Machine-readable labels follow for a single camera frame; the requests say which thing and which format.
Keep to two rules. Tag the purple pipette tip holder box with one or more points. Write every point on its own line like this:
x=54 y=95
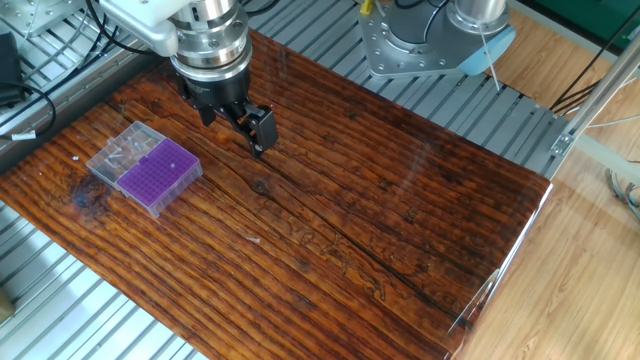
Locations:
x=157 y=175

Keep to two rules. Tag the white plastic wrist bracket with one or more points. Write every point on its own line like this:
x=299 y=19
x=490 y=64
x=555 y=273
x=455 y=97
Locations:
x=140 y=22

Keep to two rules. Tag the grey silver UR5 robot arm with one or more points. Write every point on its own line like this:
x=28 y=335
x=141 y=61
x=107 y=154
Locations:
x=210 y=30

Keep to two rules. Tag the perforated aluminium plate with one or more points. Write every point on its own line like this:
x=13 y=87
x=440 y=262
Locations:
x=40 y=15

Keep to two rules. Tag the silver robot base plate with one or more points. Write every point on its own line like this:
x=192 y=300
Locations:
x=400 y=55

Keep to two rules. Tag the yellow tag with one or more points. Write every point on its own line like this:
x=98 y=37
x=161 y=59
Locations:
x=366 y=6

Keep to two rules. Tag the aluminium frame post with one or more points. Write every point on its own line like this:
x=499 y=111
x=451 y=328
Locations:
x=600 y=95

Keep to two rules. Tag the clear plastic box lid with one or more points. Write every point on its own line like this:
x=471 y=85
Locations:
x=117 y=150

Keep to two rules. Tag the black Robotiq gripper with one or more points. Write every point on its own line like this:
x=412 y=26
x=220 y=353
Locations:
x=217 y=92

